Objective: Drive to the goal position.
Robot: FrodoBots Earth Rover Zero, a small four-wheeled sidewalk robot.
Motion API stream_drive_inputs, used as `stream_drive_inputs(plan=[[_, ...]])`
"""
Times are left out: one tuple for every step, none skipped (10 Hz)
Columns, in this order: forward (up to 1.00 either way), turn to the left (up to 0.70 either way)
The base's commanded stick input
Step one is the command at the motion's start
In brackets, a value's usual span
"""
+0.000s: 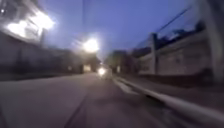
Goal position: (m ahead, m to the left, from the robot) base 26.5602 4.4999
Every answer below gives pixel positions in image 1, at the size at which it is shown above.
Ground grey asphalt road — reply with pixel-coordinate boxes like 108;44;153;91
0;72;174;128

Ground pale walled building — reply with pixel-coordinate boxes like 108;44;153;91
134;28;214;79

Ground street lamp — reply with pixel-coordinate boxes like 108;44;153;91
81;37;101;54

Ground pale kerb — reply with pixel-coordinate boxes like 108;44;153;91
113;77;224;126

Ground overhead wires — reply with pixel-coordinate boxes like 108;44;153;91
133;4;194;51

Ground concrete pole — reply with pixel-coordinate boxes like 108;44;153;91
149;32;159;76

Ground grey boundary wall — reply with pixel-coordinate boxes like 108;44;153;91
0;31;101;80

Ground building with lit windows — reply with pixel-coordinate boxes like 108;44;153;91
0;0;56;46

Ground vehicle with headlight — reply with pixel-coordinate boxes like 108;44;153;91
97;65;113;80

